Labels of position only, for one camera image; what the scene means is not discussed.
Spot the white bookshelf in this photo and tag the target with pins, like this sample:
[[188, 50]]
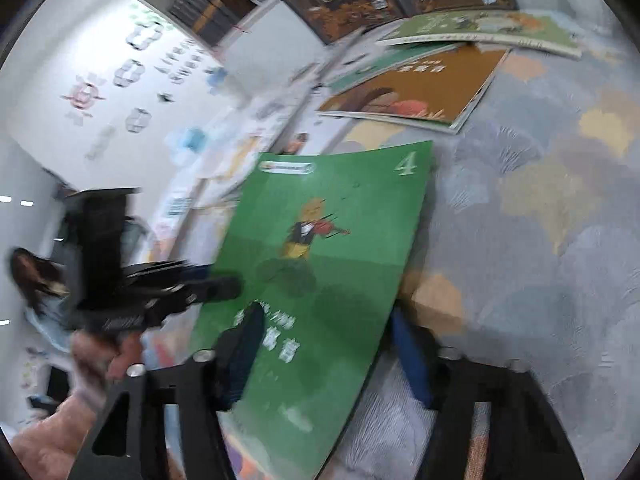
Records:
[[270, 25]]

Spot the black bird wall sticker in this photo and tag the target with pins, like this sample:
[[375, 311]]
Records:
[[164, 96]]

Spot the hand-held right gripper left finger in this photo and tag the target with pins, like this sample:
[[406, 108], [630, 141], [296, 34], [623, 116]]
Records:
[[245, 350]]

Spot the blue tissue box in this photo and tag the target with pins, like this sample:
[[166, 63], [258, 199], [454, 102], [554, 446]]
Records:
[[190, 137]]

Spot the teal green book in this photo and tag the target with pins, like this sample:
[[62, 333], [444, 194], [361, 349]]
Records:
[[380, 62]]

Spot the person's left hand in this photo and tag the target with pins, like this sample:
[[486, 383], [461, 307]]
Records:
[[107, 357]]

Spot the red sun wall sticker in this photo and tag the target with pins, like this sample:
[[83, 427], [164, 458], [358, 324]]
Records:
[[82, 95]]

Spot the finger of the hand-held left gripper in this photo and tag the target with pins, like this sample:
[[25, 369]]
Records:
[[165, 271], [210, 291]]

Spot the light green picture book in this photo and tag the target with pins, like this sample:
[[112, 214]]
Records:
[[490, 27]]

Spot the black lettering wall sticker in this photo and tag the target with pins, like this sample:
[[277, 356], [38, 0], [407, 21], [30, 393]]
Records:
[[182, 62]]

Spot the white bottle with blue lid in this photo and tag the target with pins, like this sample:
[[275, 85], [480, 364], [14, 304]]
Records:
[[217, 79]]

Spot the green book with violin figure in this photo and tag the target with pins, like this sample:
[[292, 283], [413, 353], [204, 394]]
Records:
[[320, 260]]

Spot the person's left forearm pink sleeve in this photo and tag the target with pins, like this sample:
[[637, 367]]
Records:
[[50, 435]]

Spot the brown orange book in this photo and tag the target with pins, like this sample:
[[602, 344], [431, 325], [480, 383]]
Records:
[[415, 90]]

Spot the black cloud wall sticker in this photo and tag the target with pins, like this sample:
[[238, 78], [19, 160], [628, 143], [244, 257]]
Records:
[[131, 37], [129, 121], [119, 74]]

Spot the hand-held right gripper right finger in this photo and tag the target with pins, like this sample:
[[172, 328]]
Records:
[[410, 355]]

